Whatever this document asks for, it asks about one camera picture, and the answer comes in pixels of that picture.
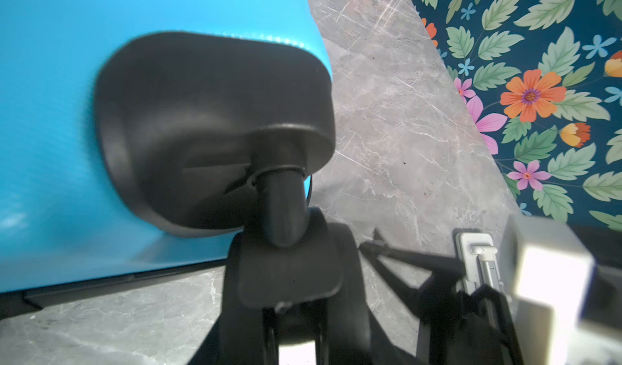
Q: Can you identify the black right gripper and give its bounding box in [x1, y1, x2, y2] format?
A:
[358, 228, 622, 365]

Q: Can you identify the blue hard-shell suitcase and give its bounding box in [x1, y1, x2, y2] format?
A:
[0, 0, 375, 365]

